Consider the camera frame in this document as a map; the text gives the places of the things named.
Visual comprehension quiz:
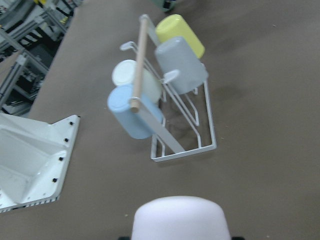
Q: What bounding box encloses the yellow plastic cup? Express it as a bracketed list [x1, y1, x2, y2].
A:
[155, 14, 205, 59]

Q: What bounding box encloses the white plastic cup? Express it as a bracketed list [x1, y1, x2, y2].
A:
[111, 59, 163, 104]

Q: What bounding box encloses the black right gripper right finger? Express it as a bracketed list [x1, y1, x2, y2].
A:
[231, 236, 244, 240]

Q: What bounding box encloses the grey plastic cup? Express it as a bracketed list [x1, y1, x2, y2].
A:
[154, 36, 209, 95]

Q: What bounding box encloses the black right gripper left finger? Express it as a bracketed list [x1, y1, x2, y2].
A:
[117, 236, 131, 240]

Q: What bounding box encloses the white wire cup rack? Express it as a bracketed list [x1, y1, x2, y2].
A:
[121, 14, 217, 162]

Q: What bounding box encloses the green plastic cup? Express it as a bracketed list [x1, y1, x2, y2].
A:
[151, 0, 195, 13]

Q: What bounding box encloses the light blue plastic cup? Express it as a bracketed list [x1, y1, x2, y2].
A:
[107, 84, 164, 140]

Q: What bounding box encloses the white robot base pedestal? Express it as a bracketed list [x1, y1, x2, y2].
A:
[0, 113, 80, 213]

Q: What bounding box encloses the pink plastic cup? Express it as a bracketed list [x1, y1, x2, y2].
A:
[131, 196, 232, 240]

